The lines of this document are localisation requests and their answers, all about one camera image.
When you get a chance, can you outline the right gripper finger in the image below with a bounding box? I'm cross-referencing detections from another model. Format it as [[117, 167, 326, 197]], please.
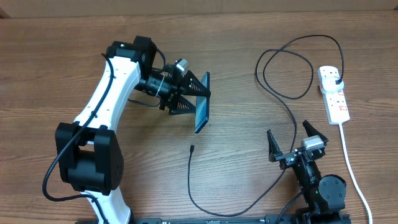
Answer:
[[302, 120, 328, 144], [267, 129, 282, 162]]

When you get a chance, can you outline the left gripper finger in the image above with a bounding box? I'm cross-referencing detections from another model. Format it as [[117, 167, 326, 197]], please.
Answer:
[[168, 95, 196, 115], [180, 70, 209, 96]]

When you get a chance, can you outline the Galaxy S24+ smartphone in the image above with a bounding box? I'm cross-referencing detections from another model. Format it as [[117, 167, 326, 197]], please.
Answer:
[[195, 72, 210, 134]]

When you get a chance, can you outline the black USB charging cable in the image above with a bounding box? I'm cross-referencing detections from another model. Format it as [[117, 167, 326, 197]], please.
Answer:
[[187, 34, 345, 218]]

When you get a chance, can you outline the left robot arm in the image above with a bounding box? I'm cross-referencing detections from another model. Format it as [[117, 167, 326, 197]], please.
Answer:
[[52, 36, 211, 223]]

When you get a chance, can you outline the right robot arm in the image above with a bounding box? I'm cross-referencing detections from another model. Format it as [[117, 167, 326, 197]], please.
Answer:
[[264, 121, 351, 224]]

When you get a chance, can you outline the white charger plug adapter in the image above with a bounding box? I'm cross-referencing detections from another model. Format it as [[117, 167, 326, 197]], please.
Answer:
[[320, 77, 345, 94]]

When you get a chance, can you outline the white power strip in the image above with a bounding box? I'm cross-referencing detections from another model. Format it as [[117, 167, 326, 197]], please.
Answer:
[[317, 65, 350, 125]]

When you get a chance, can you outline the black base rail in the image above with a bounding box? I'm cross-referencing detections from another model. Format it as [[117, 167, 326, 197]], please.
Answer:
[[75, 215, 351, 224]]

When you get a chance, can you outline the white power strip cord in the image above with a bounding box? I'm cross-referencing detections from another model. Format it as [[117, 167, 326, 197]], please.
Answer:
[[338, 123, 374, 224]]

